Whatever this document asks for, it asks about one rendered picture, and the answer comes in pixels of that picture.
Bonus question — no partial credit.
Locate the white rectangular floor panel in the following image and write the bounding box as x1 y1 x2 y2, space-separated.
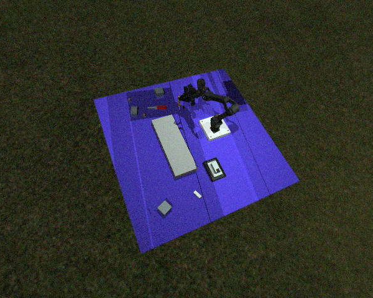
152 115 198 178

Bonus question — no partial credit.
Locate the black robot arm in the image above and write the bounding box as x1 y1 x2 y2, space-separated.
187 78 240 133

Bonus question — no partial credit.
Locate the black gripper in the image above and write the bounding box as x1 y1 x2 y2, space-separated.
179 86 199 106

